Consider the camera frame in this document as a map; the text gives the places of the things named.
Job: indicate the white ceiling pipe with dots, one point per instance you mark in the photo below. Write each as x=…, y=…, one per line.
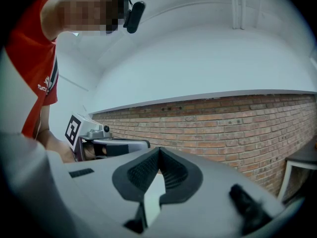
x=237, y=6

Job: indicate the dark table with white legs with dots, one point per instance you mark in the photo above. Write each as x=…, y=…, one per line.
x=307, y=157

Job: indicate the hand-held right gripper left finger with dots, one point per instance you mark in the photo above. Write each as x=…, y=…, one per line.
x=131, y=180

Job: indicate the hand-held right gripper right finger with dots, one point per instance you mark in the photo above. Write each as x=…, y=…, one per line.
x=185, y=180

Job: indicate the person's left forearm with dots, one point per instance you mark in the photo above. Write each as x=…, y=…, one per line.
x=57, y=147

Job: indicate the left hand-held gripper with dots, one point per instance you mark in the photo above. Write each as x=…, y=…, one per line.
x=81, y=125

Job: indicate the person's head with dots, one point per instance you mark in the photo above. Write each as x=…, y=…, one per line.
x=86, y=9

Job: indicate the person's left hand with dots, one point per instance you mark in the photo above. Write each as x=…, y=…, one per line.
x=95, y=151

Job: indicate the black head camera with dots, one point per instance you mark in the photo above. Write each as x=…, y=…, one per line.
x=135, y=16

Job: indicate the person in red shirt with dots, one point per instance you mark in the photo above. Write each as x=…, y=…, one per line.
x=29, y=58

